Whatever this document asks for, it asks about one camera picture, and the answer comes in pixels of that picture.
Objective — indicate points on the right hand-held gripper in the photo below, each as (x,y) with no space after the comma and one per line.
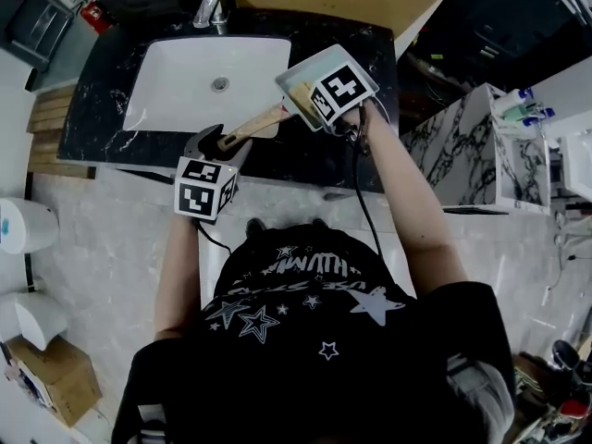
(344,91)

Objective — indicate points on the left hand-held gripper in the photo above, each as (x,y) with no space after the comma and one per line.
(196,197)

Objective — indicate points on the person's right forearm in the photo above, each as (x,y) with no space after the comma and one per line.
(407,201)

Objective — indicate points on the person's left forearm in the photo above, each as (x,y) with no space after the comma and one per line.
(178,275)

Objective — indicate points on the white rectangular sink basin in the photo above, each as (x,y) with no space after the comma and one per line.
(185,86)

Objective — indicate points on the person's left black shoe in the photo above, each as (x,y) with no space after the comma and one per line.
(255,227)

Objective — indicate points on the person's black shoe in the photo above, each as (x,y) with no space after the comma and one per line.
(255,227)
(320,223)

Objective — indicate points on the person's right black shoe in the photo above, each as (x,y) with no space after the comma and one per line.
(320,223)

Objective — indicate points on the white marble pattern cabinet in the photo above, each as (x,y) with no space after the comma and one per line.
(467,155)

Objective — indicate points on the chrome faucet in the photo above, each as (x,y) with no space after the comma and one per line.
(210,3)

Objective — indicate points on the white bottles with blue caps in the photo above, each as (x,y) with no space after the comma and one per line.
(518,107)

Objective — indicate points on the wooden slat mat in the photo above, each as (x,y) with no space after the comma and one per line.
(48,127)

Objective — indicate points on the red fire extinguisher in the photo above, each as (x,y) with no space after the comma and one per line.
(94,14)

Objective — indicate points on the white round bin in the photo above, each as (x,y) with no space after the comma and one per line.
(28,225)

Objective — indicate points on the grey plastic bin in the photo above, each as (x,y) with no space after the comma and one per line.
(37,26)

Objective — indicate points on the black star print t-shirt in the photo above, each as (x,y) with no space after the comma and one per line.
(300,363)

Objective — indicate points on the small cardboard box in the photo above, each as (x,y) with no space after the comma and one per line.
(55,377)

